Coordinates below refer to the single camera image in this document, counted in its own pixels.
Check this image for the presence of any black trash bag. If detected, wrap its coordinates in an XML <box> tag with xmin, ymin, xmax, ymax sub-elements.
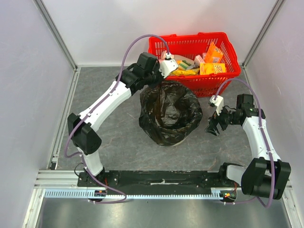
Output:
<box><xmin>139</xmin><ymin>81</ymin><xmax>203</xmax><ymax>146</ymax></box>

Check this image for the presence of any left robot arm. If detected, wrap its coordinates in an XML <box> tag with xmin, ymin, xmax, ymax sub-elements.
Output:
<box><xmin>67</xmin><ymin>52</ymin><xmax>168</xmax><ymax>187</ymax></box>

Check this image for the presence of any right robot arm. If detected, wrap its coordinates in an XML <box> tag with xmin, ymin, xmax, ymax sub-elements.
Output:
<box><xmin>205</xmin><ymin>94</ymin><xmax>291</xmax><ymax>200</ymax></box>

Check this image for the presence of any pink capped bottle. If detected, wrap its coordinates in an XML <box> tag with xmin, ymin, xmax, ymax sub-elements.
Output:
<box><xmin>160</xmin><ymin>50</ymin><xmax>194</xmax><ymax>65</ymax></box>

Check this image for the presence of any green yellow packet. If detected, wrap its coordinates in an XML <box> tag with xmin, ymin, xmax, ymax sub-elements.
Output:
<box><xmin>177</xmin><ymin>60</ymin><xmax>194</xmax><ymax>71</ymax></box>

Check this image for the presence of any yellow snack bag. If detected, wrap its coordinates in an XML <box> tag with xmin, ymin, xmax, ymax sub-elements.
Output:
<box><xmin>170</xmin><ymin>68</ymin><xmax>200</xmax><ymax>76</ymax></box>

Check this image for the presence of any pink small packet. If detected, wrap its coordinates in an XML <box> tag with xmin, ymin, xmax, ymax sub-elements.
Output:
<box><xmin>194</xmin><ymin>55</ymin><xmax>205</xmax><ymax>67</ymax></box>

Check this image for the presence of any yellow snack box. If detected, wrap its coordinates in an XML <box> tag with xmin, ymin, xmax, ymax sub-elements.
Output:
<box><xmin>199</xmin><ymin>63</ymin><xmax>226</xmax><ymax>75</ymax></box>

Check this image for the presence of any red plastic basket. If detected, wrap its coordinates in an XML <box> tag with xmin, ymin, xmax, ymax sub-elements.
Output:
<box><xmin>162</xmin><ymin>32</ymin><xmax>241</xmax><ymax>97</ymax></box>

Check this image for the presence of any orange carton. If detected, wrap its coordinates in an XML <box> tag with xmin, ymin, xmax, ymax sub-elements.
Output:
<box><xmin>204</xmin><ymin>42</ymin><xmax>224</xmax><ymax>63</ymax></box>

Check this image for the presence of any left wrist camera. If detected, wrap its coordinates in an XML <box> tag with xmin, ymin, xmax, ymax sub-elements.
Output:
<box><xmin>159</xmin><ymin>51</ymin><xmax>179</xmax><ymax>79</ymax></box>

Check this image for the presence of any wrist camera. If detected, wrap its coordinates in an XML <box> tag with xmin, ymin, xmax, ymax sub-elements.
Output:
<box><xmin>159</xmin><ymin>51</ymin><xmax>179</xmax><ymax>79</ymax></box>
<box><xmin>209</xmin><ymin>95</ymin><xmax>224</xmax><ymax>117</ymax></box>

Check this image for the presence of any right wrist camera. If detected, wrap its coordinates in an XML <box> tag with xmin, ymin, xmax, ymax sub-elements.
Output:
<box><xmin>209</xmin><ymin>95</ymin><xmax>224</xmax><ymax>117</ymax></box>

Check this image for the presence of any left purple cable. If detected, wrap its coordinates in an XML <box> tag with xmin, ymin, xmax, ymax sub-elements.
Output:
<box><xmin>63</xmin><ymin>34</ymin><xmax>173</xmax><ymax>205</ymax></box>

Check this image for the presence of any purple cable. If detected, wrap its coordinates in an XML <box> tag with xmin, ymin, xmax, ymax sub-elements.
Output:
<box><xmin>63</xmin><ymin>34</ymin><xmax>173</xmax><ymax>205</ymax></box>
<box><xmin>212</xmin><ymin>78</ymin><xmax>276</xmax><ymax>209</ymax></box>

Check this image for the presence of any slotted cable duct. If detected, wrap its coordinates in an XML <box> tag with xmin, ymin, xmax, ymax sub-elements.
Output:
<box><xmin>44</xmin><ymin>189</ymin><xmax>233</xmax><ymax>200</ymax></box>

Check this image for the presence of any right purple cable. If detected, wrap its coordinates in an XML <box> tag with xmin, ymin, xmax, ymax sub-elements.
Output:
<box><xmin>212</xmin><ymin>78</ymin><xmax>276</xmax><ymax>209</ymax></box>

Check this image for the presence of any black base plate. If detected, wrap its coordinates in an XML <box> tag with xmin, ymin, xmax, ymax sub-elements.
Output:
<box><xmin>77</xmin><ymin>170</ymin><xmax>247</xmax><ymax>196</ymax></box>

